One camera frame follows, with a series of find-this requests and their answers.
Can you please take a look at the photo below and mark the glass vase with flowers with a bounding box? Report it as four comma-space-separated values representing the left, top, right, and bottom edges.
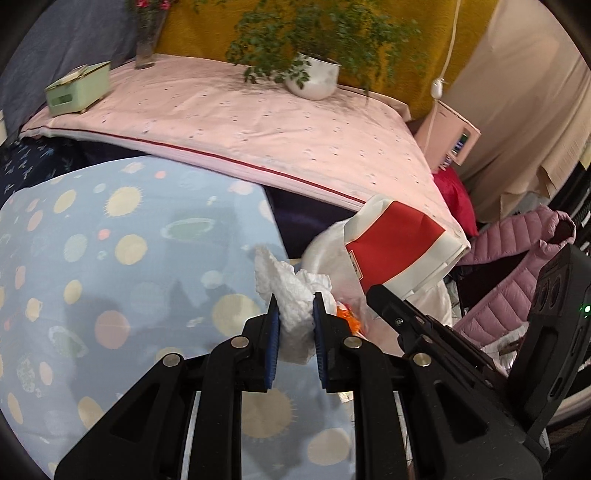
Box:
126, 0, 174, 70

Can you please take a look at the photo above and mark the yellow blanket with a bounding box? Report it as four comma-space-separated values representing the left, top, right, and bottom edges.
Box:
154, 0, 500, 121

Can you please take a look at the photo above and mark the potted plant in white pot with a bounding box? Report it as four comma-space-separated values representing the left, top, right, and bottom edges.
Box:
225, 0, 428, 102

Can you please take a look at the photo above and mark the white plastic bag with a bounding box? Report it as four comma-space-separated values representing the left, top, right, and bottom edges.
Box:
302, 219, 454, 357

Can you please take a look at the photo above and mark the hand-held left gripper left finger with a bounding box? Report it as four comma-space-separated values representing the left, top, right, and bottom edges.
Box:
54, 294, 280, 480

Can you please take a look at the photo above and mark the navy printed cloth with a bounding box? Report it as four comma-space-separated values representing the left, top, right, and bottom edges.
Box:
0, 135, 94, 200

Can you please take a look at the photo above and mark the orange peel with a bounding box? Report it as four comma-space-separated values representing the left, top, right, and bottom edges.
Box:
335, 302, 366, 337

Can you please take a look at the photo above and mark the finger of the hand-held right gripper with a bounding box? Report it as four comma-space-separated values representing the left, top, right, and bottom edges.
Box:
366, 284, 511, 393

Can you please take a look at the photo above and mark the light blue printed sheet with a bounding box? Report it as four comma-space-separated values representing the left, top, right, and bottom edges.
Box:
0, 155, 408, 480

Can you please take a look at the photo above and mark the red and white bag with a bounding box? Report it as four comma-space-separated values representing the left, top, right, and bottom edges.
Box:
344, 194, 472, 297

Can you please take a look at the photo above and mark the beige curtain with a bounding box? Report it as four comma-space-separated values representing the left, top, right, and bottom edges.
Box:
438, 0, 591, 223

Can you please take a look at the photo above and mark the blue hanging blanket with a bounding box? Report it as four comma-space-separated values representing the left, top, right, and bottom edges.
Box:
0, 0, 140, 140

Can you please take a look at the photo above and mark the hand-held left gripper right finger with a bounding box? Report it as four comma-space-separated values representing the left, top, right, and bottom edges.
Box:
312, 292, 532, 480

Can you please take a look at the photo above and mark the red cloth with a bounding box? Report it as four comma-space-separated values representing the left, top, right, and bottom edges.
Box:
433, 166, 479, 239

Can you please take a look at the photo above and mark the pink tablecloth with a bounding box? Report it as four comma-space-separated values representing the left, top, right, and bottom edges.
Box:
18, 53, 472, 250

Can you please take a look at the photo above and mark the green tissue box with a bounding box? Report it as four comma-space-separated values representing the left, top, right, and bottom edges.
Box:
44, 60, 113, 117

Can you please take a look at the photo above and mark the pink down jacket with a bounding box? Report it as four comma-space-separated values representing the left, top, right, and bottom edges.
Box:
450, 205, 578, 371

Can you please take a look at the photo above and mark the white cable with switch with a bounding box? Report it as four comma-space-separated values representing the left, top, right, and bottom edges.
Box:
431, 0, 463, 100

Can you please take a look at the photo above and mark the white tissue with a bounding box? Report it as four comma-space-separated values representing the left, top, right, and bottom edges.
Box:
254, 246, 336, 365

